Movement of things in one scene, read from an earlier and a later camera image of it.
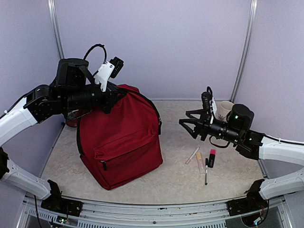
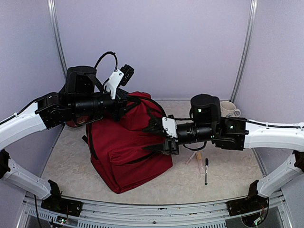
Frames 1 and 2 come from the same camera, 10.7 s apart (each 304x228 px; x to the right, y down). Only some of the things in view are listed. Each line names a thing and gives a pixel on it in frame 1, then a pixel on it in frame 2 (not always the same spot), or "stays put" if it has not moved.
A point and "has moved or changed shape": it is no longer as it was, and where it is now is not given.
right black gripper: [204, 122] -> [166, 148]
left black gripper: [111, 96] -> [121, 106]
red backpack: [120, 146] has moved or changed shape
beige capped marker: [201, 163] stays put
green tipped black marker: [206, 176] stays put
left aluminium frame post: [56, 29] stays put
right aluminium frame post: [252, 14] stays put
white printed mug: [222, 109] stays put
